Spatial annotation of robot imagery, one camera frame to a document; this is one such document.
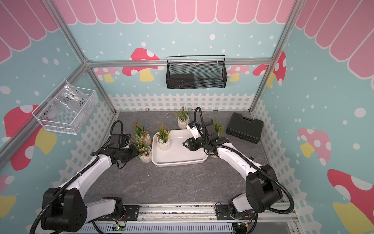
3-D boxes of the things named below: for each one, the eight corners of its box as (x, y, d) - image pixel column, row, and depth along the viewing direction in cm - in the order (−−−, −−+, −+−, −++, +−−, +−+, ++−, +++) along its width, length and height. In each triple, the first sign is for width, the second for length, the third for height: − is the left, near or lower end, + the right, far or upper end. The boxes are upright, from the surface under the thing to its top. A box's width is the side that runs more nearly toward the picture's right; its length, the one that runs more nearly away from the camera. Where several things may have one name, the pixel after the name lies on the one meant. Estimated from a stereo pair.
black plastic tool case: (223, 134, 108) (224, 129, 104) (229, 116, 120) (231, 111, 115) (257, 146, 102) (260, 141, 97) (260, 125, 113) (263, 120, 109)
